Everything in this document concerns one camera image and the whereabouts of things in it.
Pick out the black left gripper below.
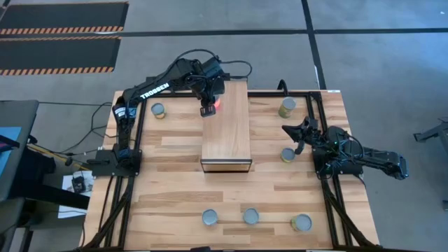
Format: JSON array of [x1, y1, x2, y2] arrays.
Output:
[[190, 71, 226, 118]]

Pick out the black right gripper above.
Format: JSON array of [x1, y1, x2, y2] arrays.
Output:
[[281, 120, 326, 148]]

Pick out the short yellow-green can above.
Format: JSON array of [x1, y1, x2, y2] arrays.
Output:
[[280, 147, 297, 164]]

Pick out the tall yellow-green can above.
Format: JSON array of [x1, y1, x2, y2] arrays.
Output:
[[290, 213, 313, 233], [278, 97, 298, 119]]

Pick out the orange-gold labelled can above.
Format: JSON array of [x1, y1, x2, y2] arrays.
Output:
[[150, 102, 167, 120]]

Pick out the teal labelled can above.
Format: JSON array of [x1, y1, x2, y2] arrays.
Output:
[[242, 207, 260, 225]]

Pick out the white and red tomato can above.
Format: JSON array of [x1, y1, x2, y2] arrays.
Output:
[[202, 209, 219, 226]]

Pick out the small black device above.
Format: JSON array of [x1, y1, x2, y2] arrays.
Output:
[[71, 176, 87, 193]]

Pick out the black hazard-striped floor mat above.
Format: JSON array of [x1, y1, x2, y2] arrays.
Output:
[[0, 36, 122, 76], [0, 1, 130, 36]]

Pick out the white paper sheet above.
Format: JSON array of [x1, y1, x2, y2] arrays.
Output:
[[57, 170, 95, 220]]

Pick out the grey side desk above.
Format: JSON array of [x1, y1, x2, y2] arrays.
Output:
[[0, 99, 40, 204]]

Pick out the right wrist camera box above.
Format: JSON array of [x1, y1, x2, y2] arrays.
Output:
[[302, 116, 320, 130]]

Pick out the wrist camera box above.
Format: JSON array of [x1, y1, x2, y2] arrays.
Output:
[[302, 116, 320, 130], [202, 57, 224, 80]]

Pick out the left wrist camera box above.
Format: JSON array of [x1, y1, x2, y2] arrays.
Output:
[[202, 57, 224, 80]]

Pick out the black aluminium table frame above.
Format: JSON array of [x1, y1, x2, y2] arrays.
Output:
[[75, 90, 379, 252]]

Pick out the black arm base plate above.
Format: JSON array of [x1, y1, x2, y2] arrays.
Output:
[[91, 148, 143, 177], [312, 146, 364, 177]]

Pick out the black looping arm cable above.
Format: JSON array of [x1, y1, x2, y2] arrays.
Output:
[[167, 48, 253, 82]]

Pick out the black floor cable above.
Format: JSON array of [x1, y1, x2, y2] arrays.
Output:
[[38, 100, 113, 155]]

